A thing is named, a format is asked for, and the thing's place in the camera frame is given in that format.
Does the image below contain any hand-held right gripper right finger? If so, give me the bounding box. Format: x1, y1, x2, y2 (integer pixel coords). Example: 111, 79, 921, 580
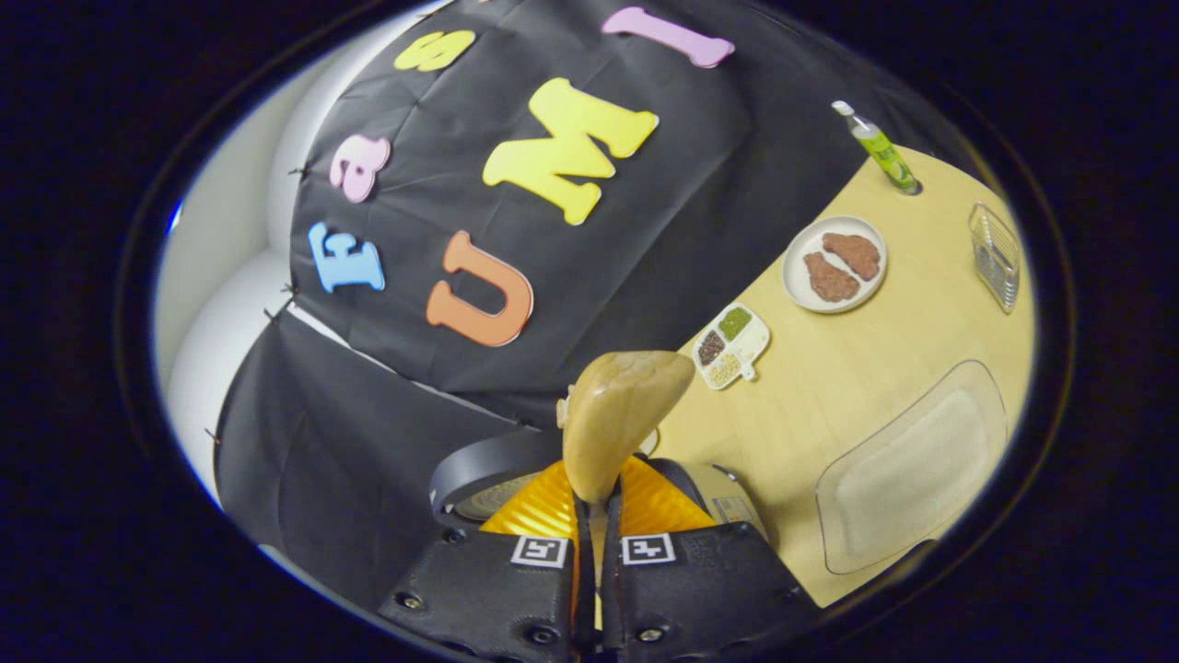
599, 455, 823, 663

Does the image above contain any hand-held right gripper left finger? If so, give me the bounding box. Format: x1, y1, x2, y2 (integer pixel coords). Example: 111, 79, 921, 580
376, 459, 597, 663

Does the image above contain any dark grey rice cooker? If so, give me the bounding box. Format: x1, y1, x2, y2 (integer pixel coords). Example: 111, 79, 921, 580
428, 425, 770, 553

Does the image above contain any wooden spoon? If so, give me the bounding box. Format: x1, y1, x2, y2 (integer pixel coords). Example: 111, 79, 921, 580
556, 350, 697, 553

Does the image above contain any clear rice tray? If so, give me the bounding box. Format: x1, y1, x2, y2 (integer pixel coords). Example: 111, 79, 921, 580
815, 359, 1008, 576

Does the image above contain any clear chopstick holder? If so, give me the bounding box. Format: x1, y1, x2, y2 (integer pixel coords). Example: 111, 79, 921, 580
967, 202, 1021, 314

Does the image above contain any white divided bean dish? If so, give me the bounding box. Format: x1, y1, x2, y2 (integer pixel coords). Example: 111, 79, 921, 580
691, 302, 772, 391

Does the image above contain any white round plate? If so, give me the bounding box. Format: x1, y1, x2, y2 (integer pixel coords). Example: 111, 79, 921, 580
781, 215, 888, 315

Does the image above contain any brown meat piece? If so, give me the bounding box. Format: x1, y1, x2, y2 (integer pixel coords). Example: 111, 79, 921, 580
822, 232, 882, 282
803, 251, 861, 304

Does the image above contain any green drink bottle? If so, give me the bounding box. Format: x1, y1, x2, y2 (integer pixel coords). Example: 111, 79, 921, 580
832, 99, 922, 196

